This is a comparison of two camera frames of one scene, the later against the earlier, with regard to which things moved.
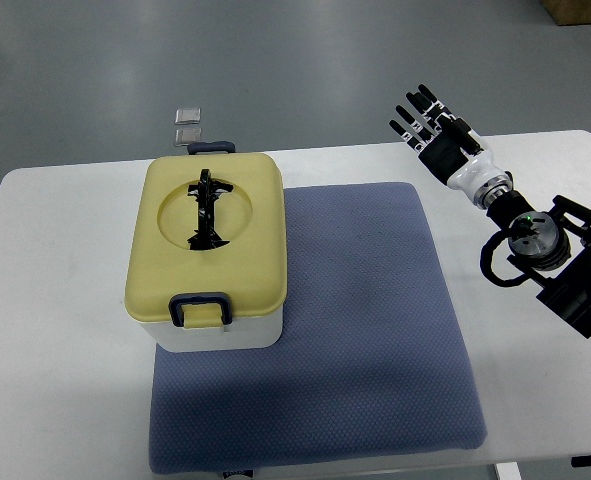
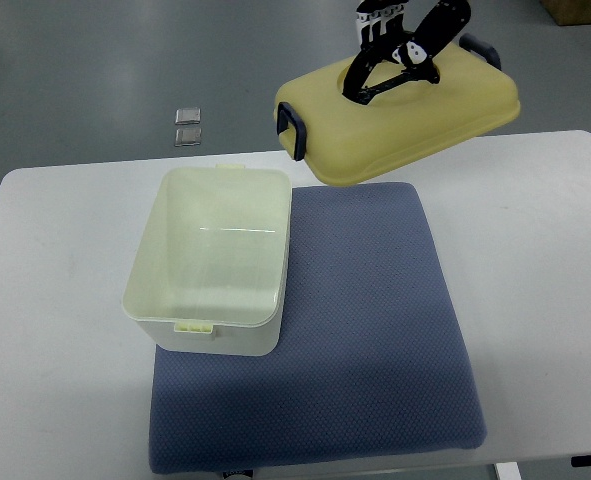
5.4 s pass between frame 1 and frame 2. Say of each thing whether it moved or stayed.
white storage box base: moved
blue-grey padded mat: stayed
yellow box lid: moved
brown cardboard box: stayed
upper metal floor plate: stayed
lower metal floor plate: stayed
